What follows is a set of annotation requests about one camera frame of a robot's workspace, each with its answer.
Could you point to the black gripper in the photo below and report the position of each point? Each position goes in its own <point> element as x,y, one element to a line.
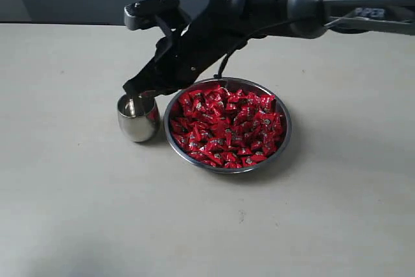
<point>185,56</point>

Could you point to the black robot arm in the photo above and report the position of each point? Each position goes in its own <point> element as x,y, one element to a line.
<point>310,19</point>

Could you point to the stainless steel cup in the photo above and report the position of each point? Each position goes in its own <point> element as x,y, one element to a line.
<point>138,117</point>

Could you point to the stainless steel bowl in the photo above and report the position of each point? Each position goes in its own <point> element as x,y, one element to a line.
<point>232,125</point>

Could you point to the red candy front left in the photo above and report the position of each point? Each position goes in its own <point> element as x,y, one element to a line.
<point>216,158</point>

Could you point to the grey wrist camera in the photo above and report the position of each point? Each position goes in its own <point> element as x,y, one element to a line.
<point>143,15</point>

